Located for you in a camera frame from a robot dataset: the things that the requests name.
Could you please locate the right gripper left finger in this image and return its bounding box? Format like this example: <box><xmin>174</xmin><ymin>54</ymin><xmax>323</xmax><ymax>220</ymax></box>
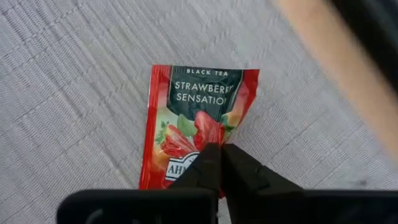
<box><xmin>169</xmin><ymin>143</ymin><xmax>222</xmax><ymax>190</ymax></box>

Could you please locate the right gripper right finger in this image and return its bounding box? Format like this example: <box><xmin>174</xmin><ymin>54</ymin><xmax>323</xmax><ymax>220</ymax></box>
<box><xmin>221</xmin><ymin>144</ymin><xmax>304</xmax><ymax>224</ymax></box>

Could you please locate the red strawberry tea bag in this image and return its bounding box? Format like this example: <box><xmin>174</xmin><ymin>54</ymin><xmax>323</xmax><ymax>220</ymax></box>
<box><xmin>139</xmin><ymin>64</ymin><xmax>261</xmax><ymax>199</ymax></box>

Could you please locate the grey woven placemat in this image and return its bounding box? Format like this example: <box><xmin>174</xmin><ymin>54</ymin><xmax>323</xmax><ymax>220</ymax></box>
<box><xmin>0</xmin><ymin>0</ymin><xmax>398</xmax><ymax>224</ymax></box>

